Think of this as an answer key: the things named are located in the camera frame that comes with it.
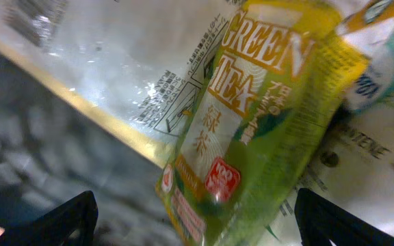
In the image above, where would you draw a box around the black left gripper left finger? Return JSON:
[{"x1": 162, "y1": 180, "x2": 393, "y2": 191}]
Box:
[{"x1": 0, "y1": 191, "x2": 99, "y2": 246}]

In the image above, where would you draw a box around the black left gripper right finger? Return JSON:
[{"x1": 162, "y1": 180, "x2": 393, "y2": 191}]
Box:
[{"x1": 295, "y1": 188, "x2": 394, "y2": 246}]

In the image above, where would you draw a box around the grey plastic mesh basket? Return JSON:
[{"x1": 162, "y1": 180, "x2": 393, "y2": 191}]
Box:
[{"x1": 0, "y1": 55, "x2": 181, "y2": 245}]

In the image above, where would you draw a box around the white snack bag gold trim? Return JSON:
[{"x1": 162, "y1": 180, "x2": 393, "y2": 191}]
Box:
[{"x1": 0, "y1": 0, "x2": 240, "y2": 167}]

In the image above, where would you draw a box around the white Pantene tube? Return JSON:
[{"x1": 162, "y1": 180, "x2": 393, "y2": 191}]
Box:
[{"x1": 259, "y1": 93, "x2": 394, "y2": 245}]

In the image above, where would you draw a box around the teal tissue pack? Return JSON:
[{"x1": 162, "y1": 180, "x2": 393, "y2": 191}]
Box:
[{"x1": 337, "y1": 0, "x2": 394, "y2": 112}]

